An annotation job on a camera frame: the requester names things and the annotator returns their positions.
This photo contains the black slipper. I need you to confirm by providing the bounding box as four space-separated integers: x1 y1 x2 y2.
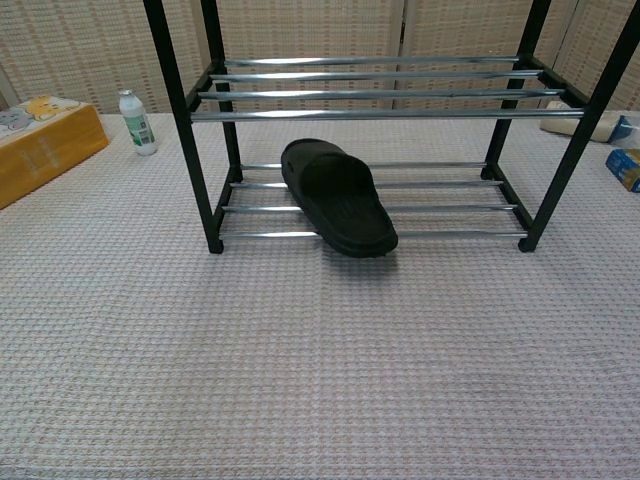
280 138 400 259

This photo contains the small clear bottle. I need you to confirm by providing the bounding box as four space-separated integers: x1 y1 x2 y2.
118 89 159 157

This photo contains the cream squeeze bottle blue cap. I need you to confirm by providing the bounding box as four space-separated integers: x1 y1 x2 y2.
539 102 640 149

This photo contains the beige folding screen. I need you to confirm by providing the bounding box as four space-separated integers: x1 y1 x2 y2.
0 0 640 117

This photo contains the orange cat tissue pack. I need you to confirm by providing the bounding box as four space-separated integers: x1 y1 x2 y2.
0 95 110 210

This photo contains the blue and orange carton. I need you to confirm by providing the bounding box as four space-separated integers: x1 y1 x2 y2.
605 148 640 194

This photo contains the white woven tablecloth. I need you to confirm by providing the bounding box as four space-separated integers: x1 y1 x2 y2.
0 112 640 480

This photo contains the black and chrome shoe rack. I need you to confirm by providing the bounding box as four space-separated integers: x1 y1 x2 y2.
142 0 640 255

